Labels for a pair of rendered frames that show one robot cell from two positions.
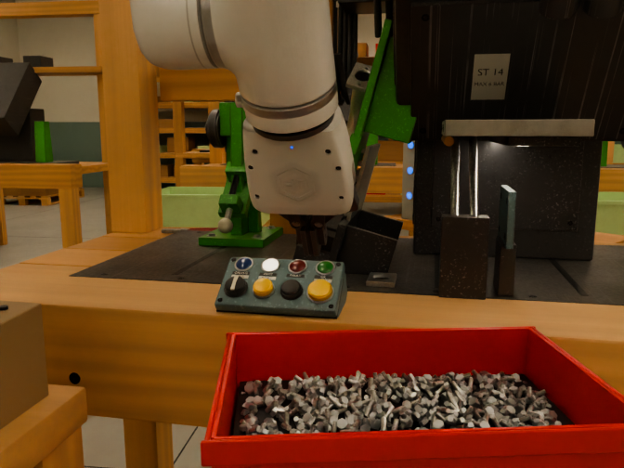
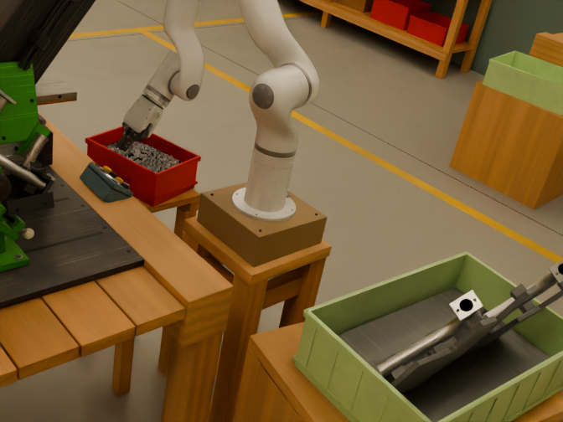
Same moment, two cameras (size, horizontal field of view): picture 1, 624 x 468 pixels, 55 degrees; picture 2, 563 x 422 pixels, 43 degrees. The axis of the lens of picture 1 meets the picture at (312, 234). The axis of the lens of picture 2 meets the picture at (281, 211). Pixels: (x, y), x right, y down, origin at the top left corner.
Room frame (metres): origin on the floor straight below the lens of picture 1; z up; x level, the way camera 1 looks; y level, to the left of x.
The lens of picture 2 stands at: (1.99, 1.45, 1.98)
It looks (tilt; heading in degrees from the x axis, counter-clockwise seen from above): 30 degrees down; 212
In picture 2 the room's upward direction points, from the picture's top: 12 degrees clockwise
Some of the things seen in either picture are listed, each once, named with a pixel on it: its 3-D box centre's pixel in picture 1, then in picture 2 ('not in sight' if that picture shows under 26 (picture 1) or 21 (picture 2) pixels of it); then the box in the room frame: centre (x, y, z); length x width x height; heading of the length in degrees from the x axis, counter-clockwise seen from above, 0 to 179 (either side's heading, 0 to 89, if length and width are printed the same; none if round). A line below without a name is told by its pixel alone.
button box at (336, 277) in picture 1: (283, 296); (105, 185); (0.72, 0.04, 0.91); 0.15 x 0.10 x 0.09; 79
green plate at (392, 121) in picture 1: (393, 95); (10, 97); (0.93, -0.12, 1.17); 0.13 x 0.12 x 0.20; 79
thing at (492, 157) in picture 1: (499, 156); not in sight; (1.09, -0.34, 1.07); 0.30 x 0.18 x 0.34; 79
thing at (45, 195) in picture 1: (42, 187); not in sight; (9.33, 4.26, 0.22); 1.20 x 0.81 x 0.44; 176
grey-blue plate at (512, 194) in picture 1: (505, 239); not in sight; (0.80, -0.27, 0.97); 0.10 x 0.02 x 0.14; 169
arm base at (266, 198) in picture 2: not in sight; (269, 177); (0.46, 0.43, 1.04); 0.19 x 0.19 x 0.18
